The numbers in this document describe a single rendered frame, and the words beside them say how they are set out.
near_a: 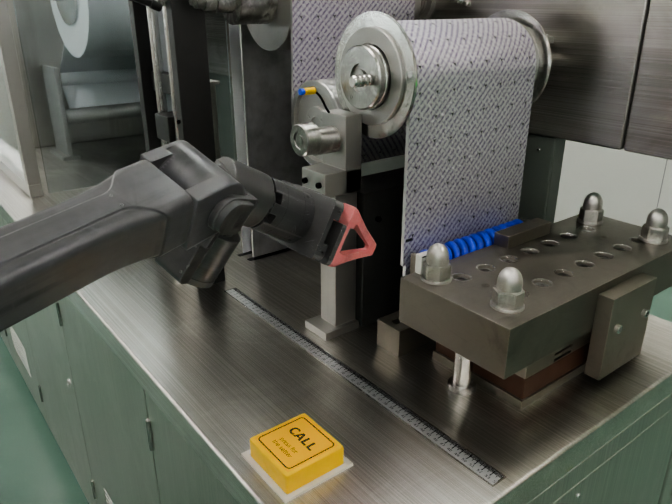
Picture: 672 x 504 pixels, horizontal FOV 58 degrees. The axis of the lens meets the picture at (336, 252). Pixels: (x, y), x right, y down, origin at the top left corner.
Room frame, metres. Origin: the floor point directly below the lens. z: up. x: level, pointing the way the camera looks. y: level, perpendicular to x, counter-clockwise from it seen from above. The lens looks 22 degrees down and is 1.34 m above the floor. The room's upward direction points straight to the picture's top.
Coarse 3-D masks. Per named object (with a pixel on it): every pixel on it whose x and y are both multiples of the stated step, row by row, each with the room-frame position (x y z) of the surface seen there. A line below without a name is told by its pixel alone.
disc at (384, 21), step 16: (368, 16) 0.77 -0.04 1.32; (384, 16) 0.75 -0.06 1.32; (352, 32) 0.79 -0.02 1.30; (400, 32) 0.73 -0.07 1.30; (400, 48) 0.72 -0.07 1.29; (336, 64) 0.82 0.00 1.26; (416, 64) 0.71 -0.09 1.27; (336, 80) 0.82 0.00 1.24; (416, 80) 0.71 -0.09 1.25; (400, 112) 0.72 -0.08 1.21; (368, 128) 0.77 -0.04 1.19; (384, 128) 0.74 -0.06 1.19
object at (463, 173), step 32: (416, 128) 0.72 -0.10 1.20; (448, 128) 0.76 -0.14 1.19; (480, 128) 0.80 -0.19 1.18; (512, 128) 0.84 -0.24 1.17; (416, 160) 0.72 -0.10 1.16; (448, 160) 0.76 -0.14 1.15; (480, 160) 0.80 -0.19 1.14; (512, 160) 0.84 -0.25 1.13; (416, 192) 0.73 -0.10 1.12; (448, 192) 0.76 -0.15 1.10; (480, 192) 0.80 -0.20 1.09; (512, 192) 0.85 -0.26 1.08; (416, 224) 0.73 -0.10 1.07; (448, 224) 0.77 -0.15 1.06; (480, 224) 0.81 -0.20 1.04
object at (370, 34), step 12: (360, 36) 0.77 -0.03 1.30; (372, 36) 0.76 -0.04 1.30; (384, 36) 0.74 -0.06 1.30; (348, 48) 0.79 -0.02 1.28; (384, 48) 0.74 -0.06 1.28; (396, 48) 0.72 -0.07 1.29; (396, 60) 0.72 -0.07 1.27; (396, 72) 0.72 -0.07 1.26; (396, 84) 0.72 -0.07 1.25; (396, 96) 0.72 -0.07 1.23; (384, 108) 0.74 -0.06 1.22; (396, 108) 0.72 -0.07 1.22; (372, 120) 0.75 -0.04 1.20; (384, 120) 0.74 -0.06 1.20
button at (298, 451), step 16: (304, 416) 0.54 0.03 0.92; (272, 432) 0.51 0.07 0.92; (288, 432) 0.51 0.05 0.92; (304, 432) 0.51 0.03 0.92; (320, 432) 0.51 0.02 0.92; (256, 448) 0.49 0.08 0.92; (272, 448) 0.48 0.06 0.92; (288, 448) 0.48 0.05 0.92; (304, 448) 0.48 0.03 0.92; (320, 448) 0.48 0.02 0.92; (336, 448) 0.49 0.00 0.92; (272, 464) 0.47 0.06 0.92; (288, 464) 0.46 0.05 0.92; (304, 464) 0.46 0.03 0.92; (320, 464) 0.47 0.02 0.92; (336, 464) 0.48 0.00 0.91; (288, 480) 0.45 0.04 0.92; (304, 480) 0.46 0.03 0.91
